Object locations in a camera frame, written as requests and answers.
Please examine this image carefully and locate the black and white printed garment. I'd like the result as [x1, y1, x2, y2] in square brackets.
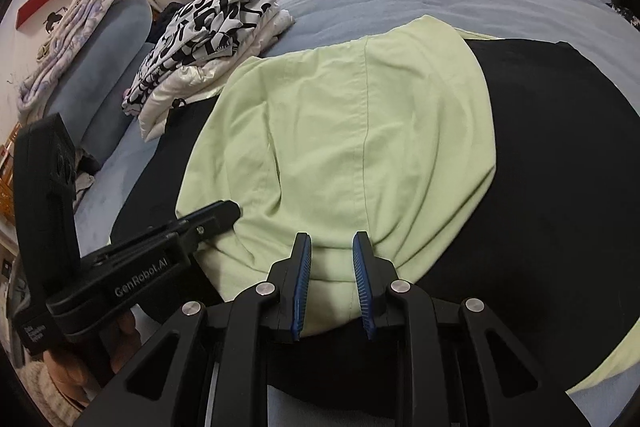
[121, 0, 282, 118]

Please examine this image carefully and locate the white shiny garment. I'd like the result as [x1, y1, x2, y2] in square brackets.
[137, 8, 294, 141]

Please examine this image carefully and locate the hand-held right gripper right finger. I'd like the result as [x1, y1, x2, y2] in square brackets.
[352, 231, 591, 427]

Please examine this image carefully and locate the floral quilt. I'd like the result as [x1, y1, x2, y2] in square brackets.
[17, 0, 139, 126]

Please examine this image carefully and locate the green and black jacket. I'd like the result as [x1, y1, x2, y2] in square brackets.
[107, 14, 640, 427]

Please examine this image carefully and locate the person's left forearm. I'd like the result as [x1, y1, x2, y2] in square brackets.
[19, 362, 88, 424]

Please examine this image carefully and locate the folded blue blanket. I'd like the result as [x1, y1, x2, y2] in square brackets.
[50, 0, 167, 164]

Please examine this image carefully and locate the dark knitted cloth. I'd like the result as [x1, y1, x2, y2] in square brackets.
[147, 2, 189, 42]

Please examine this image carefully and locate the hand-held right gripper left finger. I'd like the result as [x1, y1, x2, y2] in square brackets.
[74, 232, 314, 427]

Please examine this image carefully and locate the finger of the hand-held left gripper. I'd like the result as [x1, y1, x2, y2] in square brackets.
[177, 219, 232, 254]
[170, 200, 242, 233]

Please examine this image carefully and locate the wooden headboard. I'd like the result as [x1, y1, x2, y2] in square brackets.
[0, 127, 21, 220]

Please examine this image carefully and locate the person's left hand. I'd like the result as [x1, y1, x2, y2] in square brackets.
[42, 311, 137, 394]

